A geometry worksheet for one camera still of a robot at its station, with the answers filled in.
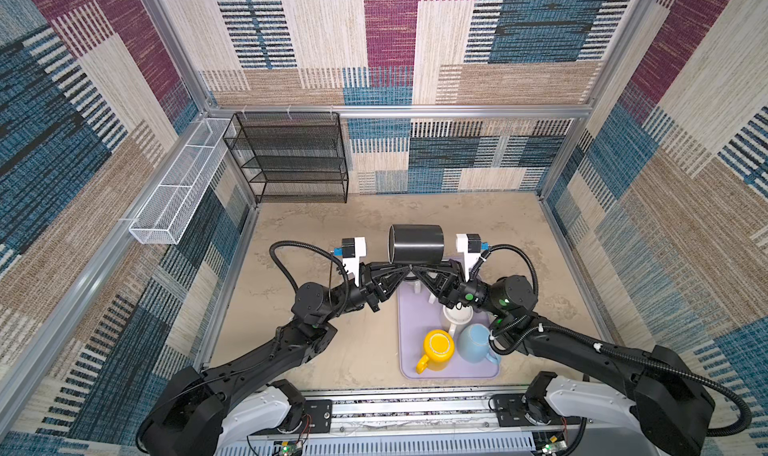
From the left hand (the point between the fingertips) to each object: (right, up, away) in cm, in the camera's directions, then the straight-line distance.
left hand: (409, 270), depth 60 cm
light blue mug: (+17, -21, +15) cm, 31 cm away
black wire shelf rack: (-40, +34, +51) cm, 73 cm away
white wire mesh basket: (-71, +12, +31) cm, 79 cm away
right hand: (+1, -1, +2) cm, 2 cm away
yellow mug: (+8, -21, +14) cm, 26 cm away
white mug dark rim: (+13, -16, +21) cm, 29 cm away
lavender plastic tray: (+4, -17, +27) cm, 32 cm away
